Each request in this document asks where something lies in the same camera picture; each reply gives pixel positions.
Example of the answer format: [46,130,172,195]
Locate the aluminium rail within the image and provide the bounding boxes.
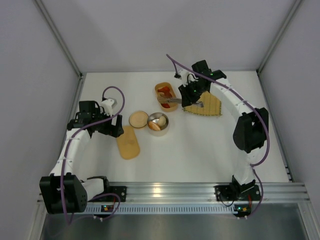
[110,182,310,204]

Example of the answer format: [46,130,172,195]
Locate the sesame bread bun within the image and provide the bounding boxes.
[148,121,161,131]

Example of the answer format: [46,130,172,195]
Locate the red meat slice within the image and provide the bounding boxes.
[163,91,173,99]

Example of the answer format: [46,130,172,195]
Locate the perforated cable tray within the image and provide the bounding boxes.
[84,202,249,215]

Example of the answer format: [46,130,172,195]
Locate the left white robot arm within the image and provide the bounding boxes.
[39,98,124,214]

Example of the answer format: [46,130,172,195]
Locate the red chicken drumstick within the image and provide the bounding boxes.
[157,86,170,94]

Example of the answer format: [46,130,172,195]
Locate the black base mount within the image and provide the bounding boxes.
[214,185,261,202]
[106,185,127,203]

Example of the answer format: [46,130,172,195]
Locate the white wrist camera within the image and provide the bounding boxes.
[101,98,117,117]
[174,69,190,86]

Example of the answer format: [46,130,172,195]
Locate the round steel bowl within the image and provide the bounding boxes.
[147,112,170,137]

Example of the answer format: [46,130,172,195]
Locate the orange oval box lid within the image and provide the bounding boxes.
[116,125,140,160]

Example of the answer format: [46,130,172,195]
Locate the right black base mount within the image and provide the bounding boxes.
[214,185,261,202]

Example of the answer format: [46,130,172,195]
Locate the round wooden lid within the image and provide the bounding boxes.
[129,110,149,129]

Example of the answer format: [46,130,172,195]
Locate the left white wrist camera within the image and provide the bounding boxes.
[101,98,117,117]

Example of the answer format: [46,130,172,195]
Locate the orange oval lunch box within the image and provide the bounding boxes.
[154,82,178,113]

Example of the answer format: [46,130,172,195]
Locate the bamboo mat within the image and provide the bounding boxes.
[183,92,222,117]

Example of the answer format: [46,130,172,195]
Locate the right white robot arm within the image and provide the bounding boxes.
[174,60,270,200]

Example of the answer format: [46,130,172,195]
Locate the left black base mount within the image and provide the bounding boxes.
[106,185,127,203]

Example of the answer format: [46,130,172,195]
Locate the metal food tongs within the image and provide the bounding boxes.
[157,96,204,108]

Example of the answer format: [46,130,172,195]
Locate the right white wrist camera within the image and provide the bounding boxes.
[174,69,190,86]

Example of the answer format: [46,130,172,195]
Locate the white steamed bun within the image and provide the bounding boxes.
[157,116,167,127]

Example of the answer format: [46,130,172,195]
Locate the red sausage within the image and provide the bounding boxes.
[161,103,171,109]

